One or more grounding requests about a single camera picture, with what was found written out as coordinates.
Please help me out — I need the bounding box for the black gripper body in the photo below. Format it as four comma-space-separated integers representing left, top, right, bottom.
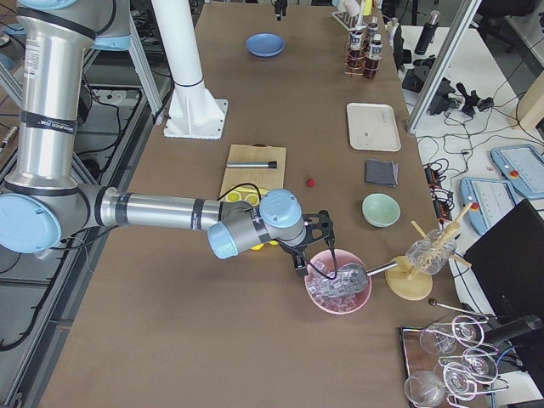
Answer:
272, 0, 286, 14
278, 210, 336, 258

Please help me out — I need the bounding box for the blue round plate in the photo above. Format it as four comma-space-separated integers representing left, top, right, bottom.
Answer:
245, 32, 286, 58

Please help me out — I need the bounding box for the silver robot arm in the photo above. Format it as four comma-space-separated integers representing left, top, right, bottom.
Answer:
1, 1, 334, 275

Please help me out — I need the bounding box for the pink ice bowl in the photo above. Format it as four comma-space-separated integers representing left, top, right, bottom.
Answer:
304, 250, 372, 315

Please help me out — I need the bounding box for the yellow lemon lower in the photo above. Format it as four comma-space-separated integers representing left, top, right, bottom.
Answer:
250, 240, 279, 251

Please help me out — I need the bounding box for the green bowl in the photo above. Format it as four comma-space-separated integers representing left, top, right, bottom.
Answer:
361, 193, 400, 228

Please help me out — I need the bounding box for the wooden cutting board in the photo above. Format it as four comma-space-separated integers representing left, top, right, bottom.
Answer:
219, 144, 286, 195

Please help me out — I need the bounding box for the pink cup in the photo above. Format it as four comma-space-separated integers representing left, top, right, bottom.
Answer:
343, 0, 360, 17

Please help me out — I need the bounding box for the lemon slice lower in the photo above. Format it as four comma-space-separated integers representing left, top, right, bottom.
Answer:
244, 193, 260, 206

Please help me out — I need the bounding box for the lemon slice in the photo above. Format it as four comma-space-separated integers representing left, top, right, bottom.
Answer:
225, 191, 241, 202
244, 193, 260, 206

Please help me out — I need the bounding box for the steel muddler black tip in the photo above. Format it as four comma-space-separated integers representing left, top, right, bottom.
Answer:
226, 161, 278, 169

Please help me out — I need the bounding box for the grey folded cloth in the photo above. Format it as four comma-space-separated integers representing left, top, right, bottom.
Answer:
365, 159, 399, 188

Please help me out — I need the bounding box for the tea bottle back left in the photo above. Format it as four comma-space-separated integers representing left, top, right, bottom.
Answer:
345, 25, 366, 75

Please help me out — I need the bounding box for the tea bottle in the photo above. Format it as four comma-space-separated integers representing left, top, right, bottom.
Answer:
363, 34, 383, 79
365, 16, 378, 43
345, 25, 366, 75

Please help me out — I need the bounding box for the yellow plastic knife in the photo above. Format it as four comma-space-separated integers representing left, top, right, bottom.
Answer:
232, 185, 269, 196

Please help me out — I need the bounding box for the lemon slice upper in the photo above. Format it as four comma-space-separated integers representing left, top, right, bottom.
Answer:
225, 191, 241, 202

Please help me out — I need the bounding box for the tea bottle back right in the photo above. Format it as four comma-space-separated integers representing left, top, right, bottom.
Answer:
365, 16, 378, 43

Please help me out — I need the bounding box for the wooden cup tree stand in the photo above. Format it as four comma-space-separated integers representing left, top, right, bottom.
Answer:
385, 202, 476, 301

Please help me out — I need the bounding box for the tea bottle front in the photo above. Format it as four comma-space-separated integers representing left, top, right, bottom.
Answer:
363, 34, 383, 79

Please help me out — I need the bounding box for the cream rabbit tray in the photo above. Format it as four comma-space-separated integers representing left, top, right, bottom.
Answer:
347, 103, 401, 152

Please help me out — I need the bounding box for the glass mug on stand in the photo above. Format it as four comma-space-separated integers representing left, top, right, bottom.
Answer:
405, 229, 456, 275

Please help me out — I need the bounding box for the black thermos bottle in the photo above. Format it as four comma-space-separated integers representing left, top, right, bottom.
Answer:
414, 10, 440, 55

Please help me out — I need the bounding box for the blue teach pendant near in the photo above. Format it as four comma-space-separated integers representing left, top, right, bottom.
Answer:
459, 177, 522, 235

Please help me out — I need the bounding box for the blue teach pendant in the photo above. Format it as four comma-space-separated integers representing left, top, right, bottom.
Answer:
490, 144, 543, 200
459, 177, 522, 235

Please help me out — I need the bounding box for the black monitor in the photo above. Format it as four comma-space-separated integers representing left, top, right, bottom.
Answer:
464, 200, 543, 377

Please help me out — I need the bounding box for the blue teach pendant far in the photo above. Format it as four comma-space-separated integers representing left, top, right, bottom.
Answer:
490, 144, 543, 200

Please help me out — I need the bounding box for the copper wire bottle rack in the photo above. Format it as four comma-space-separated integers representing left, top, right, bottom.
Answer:
343, 30, 383, 79

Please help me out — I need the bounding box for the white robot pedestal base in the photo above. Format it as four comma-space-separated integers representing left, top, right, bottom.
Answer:
152, 0, 228, 140

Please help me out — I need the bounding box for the wire glass rack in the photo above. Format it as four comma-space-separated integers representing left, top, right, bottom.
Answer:
399, 298, 509, 407

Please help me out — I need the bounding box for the aluminium frame post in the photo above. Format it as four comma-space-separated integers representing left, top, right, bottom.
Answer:
406, 0, 481, 135

